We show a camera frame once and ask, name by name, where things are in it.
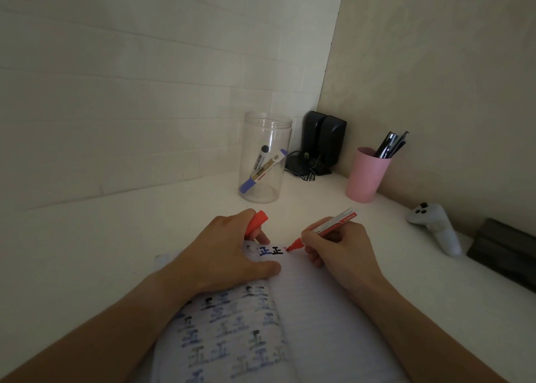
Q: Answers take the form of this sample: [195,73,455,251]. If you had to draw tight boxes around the person's right hand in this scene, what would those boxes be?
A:
[301,221,389,300]

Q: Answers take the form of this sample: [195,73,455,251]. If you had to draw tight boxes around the person's left hand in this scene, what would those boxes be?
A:
[167,209,282,295]

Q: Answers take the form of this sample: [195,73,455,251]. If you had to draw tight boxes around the red marker pen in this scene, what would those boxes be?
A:
[286,208,357,253]

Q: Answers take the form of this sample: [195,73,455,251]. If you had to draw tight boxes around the red marker cap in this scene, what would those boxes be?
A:
[244,210,269,240]

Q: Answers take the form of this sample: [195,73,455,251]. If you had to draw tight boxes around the lined notebook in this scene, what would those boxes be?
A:
[151,240,413,383]

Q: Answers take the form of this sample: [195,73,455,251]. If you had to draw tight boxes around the person's right forearm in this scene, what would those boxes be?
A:
[347,276,510,383]

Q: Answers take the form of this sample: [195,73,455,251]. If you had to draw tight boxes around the person's left forearm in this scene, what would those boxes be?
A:
[0,268,199,383]

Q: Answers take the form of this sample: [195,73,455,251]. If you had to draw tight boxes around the blue marker pen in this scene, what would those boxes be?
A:
[239,148,289,195]

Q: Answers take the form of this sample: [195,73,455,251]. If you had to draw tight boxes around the pink cup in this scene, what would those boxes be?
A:
[344,146,392,204]

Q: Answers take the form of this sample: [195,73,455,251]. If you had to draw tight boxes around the black marker pen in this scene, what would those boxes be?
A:
[250,144,270,179]

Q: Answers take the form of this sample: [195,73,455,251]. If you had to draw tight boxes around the black speaker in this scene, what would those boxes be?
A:
[302,111,327,166]
[317,115,347,176]

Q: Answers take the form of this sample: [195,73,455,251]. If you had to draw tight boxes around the white handheld controller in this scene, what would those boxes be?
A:
[405,202,462,257]

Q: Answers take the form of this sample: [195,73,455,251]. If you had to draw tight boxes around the clear plastic jar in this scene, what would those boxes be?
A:
[238,112,293,204]

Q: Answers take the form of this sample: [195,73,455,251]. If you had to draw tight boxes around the dark grey box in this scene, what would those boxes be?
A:
[466,218,536,293]

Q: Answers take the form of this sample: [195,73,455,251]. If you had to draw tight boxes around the black cable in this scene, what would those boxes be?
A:
[285,150,322,182]

